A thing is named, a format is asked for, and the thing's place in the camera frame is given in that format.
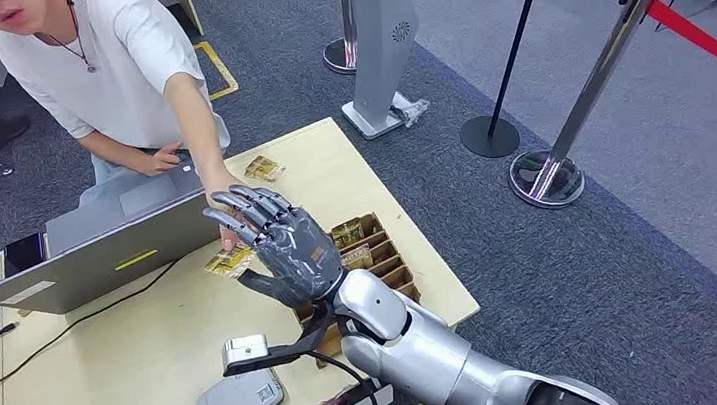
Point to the person's right hand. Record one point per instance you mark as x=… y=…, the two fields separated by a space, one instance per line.
x=161 y=160

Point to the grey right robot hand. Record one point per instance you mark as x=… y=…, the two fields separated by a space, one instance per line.
x=300 y=253

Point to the person's left hand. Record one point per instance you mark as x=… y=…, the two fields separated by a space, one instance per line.
x=223 y=182

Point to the patterned room key card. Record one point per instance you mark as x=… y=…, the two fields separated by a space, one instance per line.
x=358 y=258
x=348 y=233

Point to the patterned ID card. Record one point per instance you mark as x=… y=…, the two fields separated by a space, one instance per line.
x=226 y=263

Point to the person's right forearm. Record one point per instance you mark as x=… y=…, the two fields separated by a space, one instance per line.
x=110 y=150

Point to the person's left forearm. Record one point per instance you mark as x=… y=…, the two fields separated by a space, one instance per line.
x=197 y=125

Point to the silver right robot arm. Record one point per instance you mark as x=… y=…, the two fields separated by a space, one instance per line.
x=428 y=353

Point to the wooden card organizer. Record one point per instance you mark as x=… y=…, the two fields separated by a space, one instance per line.
x=391 y=261

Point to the grey laptop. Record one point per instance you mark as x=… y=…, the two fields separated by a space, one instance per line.
x=104 y=254

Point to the wooden board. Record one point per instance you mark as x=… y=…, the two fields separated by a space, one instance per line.
x=185 y=2

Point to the crumpled clear plastic bag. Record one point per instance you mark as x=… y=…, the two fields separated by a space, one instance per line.
x=410 y=109

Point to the silver kiosk stand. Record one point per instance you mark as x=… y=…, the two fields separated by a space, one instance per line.
x=380 y=32

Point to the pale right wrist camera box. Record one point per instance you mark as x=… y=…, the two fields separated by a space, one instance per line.
x=244 y=350

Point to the black stanchion post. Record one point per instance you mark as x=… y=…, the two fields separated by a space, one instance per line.
x=490 y=137

